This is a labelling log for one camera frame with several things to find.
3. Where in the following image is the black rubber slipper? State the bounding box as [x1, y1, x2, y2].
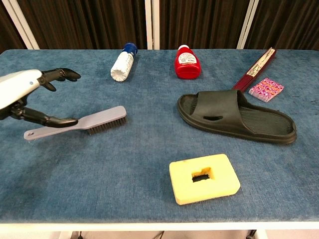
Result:
[177, 89, 298, 145]

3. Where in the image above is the red bottle white cap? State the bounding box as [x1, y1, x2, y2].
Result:
[174, 44, 202, 80]

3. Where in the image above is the grey scrub brush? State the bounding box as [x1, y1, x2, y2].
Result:
[23, 106, 128, 141]

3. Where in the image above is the white bottle blue cap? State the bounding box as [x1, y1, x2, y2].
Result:
[110, 42, 139, 82]

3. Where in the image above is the white frame post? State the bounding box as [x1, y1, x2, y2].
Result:
[236, 0, 260, 50]
[0, 0, 40, 50]
[144, 0, 160, 50]

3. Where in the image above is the white table frame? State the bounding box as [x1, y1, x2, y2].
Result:
[0, 222, 319, 233]

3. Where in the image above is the dark brown pleated curtain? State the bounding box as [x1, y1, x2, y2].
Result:
[0, 0, 319, 54]

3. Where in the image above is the blue table cover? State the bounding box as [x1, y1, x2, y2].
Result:
[0, 49, 319, 224]

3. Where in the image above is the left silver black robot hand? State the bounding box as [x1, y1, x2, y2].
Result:
[0, 67, 82, 128]

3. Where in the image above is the yellow sponge with hole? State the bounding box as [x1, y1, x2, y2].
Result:
[168, 153, 241, 206]

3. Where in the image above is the dark red folded fan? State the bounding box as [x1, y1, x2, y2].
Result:
[231, 47, 277, 92]

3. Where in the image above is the pink patterned tissue pack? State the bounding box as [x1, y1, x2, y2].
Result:
[248, 77, 285, 103]

